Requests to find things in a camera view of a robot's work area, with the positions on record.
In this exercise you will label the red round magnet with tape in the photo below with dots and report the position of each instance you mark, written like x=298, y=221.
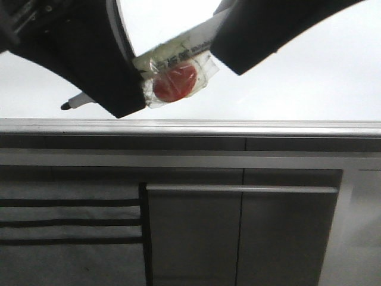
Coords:
x=173, y=79

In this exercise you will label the grey drawer unit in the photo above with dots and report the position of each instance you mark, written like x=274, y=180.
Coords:
x=69, y=231

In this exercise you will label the white whiteboard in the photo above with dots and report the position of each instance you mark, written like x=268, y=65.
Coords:
x=326, y=81

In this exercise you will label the grey cabinet with doors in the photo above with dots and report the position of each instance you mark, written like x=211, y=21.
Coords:
x=271, y=228

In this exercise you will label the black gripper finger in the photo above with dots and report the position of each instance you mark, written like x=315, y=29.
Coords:
x=84, y=42
x=255, y=29

